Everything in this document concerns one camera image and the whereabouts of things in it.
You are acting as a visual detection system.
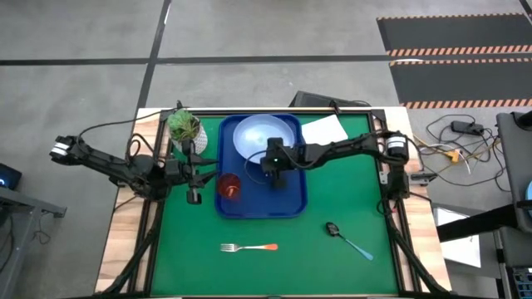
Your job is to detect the tangled black cables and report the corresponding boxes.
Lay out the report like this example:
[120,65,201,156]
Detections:
[413,114,513,196]

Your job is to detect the red translucent cup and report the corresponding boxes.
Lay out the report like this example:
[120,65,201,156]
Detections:
[217,172,243,202]

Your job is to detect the black floor mat orange stripes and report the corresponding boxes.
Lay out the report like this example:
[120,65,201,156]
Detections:
[389,57,532,110]
[376,12,532,58]

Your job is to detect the black device with blue light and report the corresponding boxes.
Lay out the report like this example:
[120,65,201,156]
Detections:
[0,162,23,191]

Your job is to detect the spoon with teal handle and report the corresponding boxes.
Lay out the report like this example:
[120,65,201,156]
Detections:
[325,223,374,262]

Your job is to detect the black power adapter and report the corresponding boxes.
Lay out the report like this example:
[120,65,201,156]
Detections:
[451,120,485,136]

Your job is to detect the white folded napkin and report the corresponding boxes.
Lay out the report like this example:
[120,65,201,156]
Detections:
[301,114,349,147]

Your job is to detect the grey side table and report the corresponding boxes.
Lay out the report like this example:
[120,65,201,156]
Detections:
[0,185,67,299]

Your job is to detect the fork with orange handle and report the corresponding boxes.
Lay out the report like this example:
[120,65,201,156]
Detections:
[219,243,279,253]

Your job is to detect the light blue plate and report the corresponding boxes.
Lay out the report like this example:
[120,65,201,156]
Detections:
[232,114,297,165]

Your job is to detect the grey cart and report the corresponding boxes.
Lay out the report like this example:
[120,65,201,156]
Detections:
[495,110,532,234]

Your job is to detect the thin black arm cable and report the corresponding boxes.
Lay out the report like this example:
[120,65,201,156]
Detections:
[77,108,178,140]

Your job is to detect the white paper sheet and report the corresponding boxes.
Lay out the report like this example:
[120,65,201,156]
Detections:
[433,207,482,269]

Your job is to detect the green table mat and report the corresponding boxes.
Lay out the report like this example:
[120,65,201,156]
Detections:
[151,114,400,297]

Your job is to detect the succulent in white pot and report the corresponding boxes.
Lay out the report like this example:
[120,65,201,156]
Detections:
[165,107,209,157]

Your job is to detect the black monitor behind table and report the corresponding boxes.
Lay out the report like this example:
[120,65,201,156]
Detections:
[289,90,371,110]

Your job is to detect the blue plastic tray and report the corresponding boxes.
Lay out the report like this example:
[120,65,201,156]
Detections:
[214,113,309,220]

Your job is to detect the black bar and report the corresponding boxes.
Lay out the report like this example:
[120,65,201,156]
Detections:
[436,203,519,243]

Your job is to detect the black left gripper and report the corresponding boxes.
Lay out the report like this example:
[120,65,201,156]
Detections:
[165,140,219,205]

